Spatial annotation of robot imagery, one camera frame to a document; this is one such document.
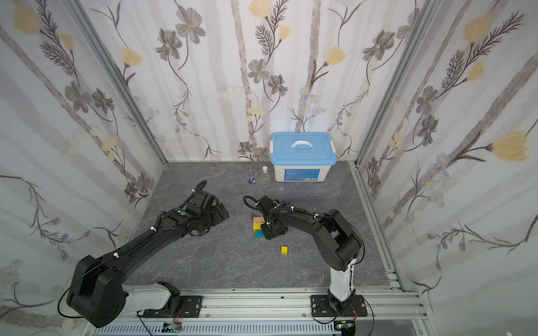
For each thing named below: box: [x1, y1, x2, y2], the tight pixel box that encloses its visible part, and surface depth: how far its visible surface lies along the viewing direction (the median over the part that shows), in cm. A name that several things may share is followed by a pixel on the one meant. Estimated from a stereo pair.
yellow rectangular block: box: [252, 222, 265, 232], surface depth 95 cm
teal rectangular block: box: [254, 230, 266, 239], surface depth 92 cm
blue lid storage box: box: [269, 131, 338, 182], surface depth 106 cm
